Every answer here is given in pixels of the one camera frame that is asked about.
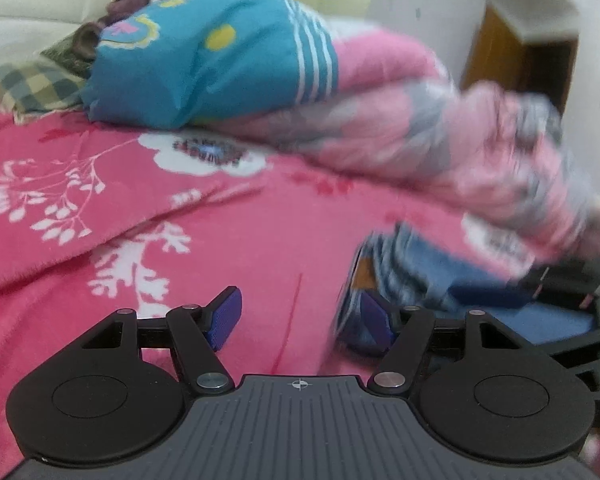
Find plaid pillow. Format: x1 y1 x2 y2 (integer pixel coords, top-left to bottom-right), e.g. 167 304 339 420
0 57 93 122

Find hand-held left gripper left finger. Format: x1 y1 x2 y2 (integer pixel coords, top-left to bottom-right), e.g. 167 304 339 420
81 285 243 396

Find pink grey teal quilt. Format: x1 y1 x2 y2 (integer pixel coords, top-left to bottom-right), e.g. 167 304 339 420
82 0 596 267

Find blue jeans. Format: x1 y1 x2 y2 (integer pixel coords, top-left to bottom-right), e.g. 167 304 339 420
335 225 596 356

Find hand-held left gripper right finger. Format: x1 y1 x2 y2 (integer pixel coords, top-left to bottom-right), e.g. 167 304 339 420
360 292 532 396

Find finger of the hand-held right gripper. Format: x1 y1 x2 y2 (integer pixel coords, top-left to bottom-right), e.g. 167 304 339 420
550 305 600 402
450 262 600 312

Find green camouflage cloth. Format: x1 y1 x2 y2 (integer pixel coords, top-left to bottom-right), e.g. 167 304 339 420
40 27 101 79

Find pink floral blanket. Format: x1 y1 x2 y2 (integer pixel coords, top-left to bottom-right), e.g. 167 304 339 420
0 102 581 480

